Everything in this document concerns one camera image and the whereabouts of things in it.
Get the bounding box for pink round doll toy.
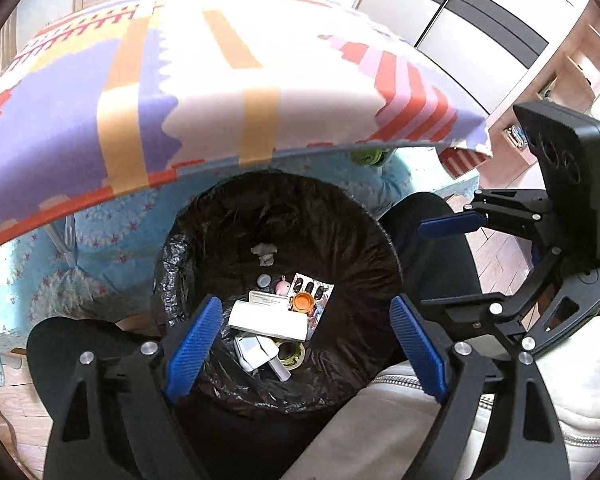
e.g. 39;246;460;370
275;280;290;296

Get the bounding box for orange plastic lid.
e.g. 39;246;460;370
291;292;315;315

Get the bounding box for white grey wardrobe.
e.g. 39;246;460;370
358;0;588;113

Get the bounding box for black lined trash bin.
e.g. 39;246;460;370
152;171;402;414

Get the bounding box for white paper label card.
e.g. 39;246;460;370
248;290;290;310

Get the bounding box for blue floral bed sheet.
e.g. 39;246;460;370
0;148;479;382

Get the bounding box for wooden open shelf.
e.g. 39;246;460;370
478;1;600;188

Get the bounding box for clear plastic blister pack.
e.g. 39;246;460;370
288;273;335;339

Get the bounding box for white plastic container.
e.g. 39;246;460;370
234;334;278;373

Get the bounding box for white paper roll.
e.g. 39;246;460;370
227;300;309;341

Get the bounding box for brown packing tape roll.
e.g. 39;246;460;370
277;341;306;372

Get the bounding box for colourful patterned bed mat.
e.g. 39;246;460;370
0;0;492;246

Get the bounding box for grey plastic channel strip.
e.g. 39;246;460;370
268;356;291;382

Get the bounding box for golden striped curtain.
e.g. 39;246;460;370
0;10;17;76

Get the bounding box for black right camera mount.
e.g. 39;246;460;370
513;101;600;268

